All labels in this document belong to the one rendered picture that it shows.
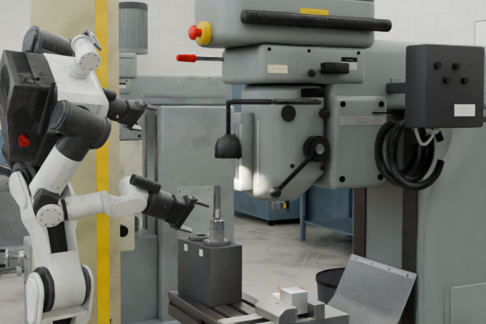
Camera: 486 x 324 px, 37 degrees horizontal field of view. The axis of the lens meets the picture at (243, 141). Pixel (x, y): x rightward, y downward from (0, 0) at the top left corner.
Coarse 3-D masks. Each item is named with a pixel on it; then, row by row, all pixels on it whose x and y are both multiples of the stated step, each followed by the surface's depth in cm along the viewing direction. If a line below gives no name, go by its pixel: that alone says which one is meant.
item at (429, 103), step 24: (408, 48) 184; (432, 48) 180; (456, 48) 183; (480, 48) 187; (408, 72) 185; (432, 72) 180; (456, 72) 184; (480, 72) 187; (408, 96) 185; (432, 96) 180; (456, 96) 184; (480, 96) 188; (408, 120) 185; (432, 120) 181; (456, 120) 184; (480, 120) 188
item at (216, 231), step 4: (212, 224) 236; (216, 224) 235; (220, 224) 235; (212, 228) 236; (216, 228) 235; (220, 228) 235; (212, 232) 236; (216, 232) 235; (220, 232) 236; (212, 236) 236; (216, 236) 235; (220, 236) 236; (212, 240) 236; (216, 240) 235; (220, 240) 236
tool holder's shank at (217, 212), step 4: (216, 188) 236; (220, 188) 236; (216, 192) 236; (220, 192) 236; (216, 196) 236; (220, 196) 236; (216, 200) 236; (220, 200) 236; (216, 204) 236; (220, 204) 237; (216, 208) 236; (220, 208) 237; (216, 212) 236; (220, 212) 236; (212, 216) 237; (216, 216) 236; (220, 216) 236; (216, 220) 236
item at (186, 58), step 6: (180, 54) 199; (186, 54) 200; (192, 54) 200; (180, 60) 199; (186, 60) 200; (192, 60) 200; (198, 60) 202; (204, 60) 203; (210, 60) 203; (216, 60) 204; (222, 60) 205
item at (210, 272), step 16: (192, 240) 243; (208, 240) 237; (224, 240) 237; (192, 256) 239; (208, 256) 231; (224, 256) 232; (240, 256) 236; (192, 272) 240; (208, 272) 231; (224, 272) 233; (240, 272) 236; (192, 288) 240; (208, 288) 231; (224, 288) 233; (240, 288) 236; (208, 304) 232
